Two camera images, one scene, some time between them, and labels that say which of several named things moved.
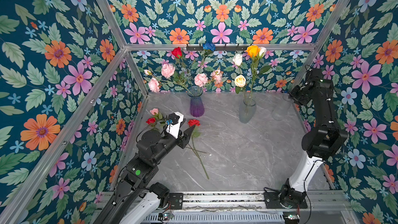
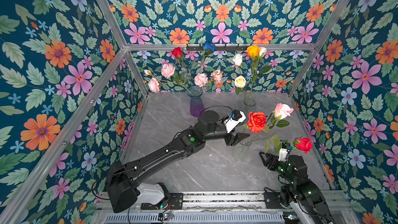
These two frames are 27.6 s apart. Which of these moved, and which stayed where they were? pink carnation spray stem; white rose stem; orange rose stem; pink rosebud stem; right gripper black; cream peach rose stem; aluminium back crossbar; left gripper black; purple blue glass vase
Moved: right gripper black; left gripper black; pink rosebud stem
Stayed: orange rose stem; cream peach rose stem; aluminium back crossbar; white rose stem; purple blue glass vase; pink carnation spray stem
